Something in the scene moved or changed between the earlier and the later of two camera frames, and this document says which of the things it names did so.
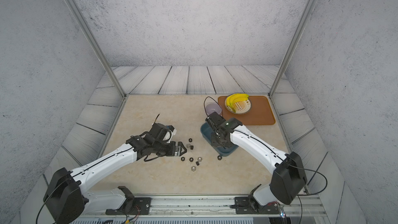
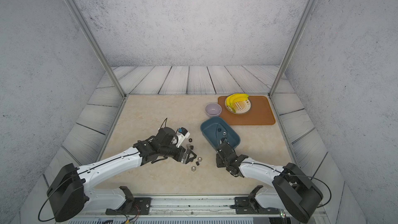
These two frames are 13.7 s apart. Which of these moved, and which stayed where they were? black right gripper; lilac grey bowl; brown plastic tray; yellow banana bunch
Moved: black right gripper
Stayed: yellow banana bunch; brown plastic tray; lilac grey bowl
